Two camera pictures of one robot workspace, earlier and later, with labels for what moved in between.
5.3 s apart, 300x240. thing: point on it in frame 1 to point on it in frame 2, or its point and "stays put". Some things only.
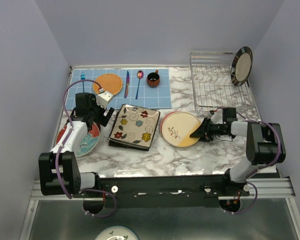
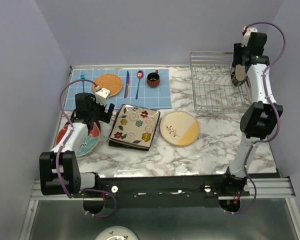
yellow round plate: [177, 127] stays put
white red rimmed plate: [93, 137] stays put
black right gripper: [202, 131] to [237, 50]
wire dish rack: [214, 89] stays put
